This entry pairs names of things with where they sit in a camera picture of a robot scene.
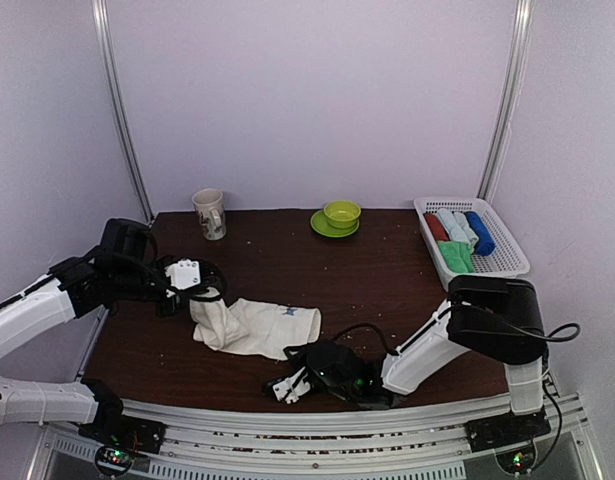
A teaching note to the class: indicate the green cup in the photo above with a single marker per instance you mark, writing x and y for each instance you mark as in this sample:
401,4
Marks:
342,213

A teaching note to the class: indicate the aluminium frame post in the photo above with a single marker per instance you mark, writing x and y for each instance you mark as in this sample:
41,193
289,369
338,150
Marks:
105,40
511,91

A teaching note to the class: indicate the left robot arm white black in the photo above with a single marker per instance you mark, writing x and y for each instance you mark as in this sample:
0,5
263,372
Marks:
114,270

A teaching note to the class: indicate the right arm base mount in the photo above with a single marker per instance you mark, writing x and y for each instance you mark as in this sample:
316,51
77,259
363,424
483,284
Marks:
504,430

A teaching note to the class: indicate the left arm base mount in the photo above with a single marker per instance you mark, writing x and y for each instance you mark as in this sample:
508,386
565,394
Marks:
135,435

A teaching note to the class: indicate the green saucer plate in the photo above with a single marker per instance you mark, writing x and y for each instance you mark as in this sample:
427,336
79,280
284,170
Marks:
320,225

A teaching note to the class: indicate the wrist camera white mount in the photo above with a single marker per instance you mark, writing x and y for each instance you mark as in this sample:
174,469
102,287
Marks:
291,389
195,280

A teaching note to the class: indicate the rolled light blue towel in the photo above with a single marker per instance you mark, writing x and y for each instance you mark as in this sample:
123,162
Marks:
456,226

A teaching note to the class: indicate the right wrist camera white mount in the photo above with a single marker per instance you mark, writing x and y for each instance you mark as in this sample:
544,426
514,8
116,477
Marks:
291,389

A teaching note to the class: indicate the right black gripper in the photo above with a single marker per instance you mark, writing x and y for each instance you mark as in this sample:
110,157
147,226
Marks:
300,358

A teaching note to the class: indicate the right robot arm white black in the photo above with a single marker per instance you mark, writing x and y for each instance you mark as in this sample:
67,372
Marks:
495,317

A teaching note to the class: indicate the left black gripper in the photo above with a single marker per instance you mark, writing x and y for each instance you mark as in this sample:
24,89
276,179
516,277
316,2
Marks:
177,304

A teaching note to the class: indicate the aluminium front rail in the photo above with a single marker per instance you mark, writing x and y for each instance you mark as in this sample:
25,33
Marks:
428,442

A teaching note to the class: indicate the right aluminium frame post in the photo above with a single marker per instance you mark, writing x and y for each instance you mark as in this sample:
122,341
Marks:
511,91

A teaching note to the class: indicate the patterned ceramic mug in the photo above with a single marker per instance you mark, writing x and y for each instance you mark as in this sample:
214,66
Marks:
208,204

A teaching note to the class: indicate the rolled red towel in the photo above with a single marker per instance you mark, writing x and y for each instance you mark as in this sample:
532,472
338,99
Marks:
436,228

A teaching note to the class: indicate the rolled dark blue towel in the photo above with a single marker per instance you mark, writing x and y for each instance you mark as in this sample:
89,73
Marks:
485,245

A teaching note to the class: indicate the white cream towel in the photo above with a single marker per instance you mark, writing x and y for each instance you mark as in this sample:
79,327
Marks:
254,328

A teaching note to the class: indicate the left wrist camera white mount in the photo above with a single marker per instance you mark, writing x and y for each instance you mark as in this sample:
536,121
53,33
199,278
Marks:
195,280

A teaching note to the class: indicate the left aluminium frame post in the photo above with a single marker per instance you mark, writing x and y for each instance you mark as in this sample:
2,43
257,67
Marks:
105,40

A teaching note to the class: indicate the white plastic basket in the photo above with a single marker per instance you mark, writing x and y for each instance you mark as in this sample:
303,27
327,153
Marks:
508,259

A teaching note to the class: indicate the green microfiber towel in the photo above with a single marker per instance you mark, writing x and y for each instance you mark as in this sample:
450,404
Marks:
457,256

